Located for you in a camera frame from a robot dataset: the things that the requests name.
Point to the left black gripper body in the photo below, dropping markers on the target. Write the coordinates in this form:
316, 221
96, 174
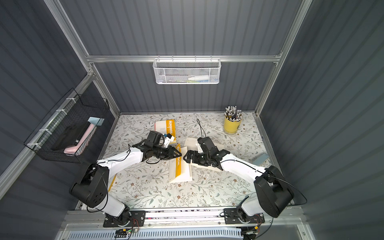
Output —
165, 151

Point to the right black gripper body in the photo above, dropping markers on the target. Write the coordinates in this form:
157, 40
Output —
195, 157

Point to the white orange notebook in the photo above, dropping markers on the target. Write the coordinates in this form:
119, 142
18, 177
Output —
179, 170
167, 127

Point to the cream lined notebook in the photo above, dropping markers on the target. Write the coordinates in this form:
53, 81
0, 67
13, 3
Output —
193, 145

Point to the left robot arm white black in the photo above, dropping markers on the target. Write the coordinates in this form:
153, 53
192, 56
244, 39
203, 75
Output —
91, 184

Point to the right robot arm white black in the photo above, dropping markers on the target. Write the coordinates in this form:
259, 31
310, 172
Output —
273, 193

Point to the yellow pencil cup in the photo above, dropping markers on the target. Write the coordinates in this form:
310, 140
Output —
231, 127

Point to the bundle of pencils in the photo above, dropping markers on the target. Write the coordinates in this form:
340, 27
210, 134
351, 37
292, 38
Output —
233, 114

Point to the light blue phone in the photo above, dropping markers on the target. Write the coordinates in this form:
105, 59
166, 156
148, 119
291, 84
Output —
259, 160

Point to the yellow framed box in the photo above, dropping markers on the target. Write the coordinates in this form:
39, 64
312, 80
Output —
111, 182

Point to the light blue sticky notes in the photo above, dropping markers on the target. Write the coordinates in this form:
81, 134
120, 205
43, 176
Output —
96, 121

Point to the white tube in basket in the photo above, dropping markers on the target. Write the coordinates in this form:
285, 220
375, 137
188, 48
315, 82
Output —
199, 78

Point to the pink stapler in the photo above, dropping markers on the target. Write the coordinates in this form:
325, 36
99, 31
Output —
83, 142

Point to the black pouch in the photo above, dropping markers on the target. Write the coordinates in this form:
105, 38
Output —
70, 137

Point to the white wire mesh basket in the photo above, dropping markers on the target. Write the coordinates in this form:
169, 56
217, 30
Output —
177, 71

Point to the black wire wall basket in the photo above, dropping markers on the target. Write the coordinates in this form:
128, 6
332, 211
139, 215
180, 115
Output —
76, 110

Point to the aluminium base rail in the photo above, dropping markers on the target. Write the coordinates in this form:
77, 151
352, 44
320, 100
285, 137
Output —
182, 218

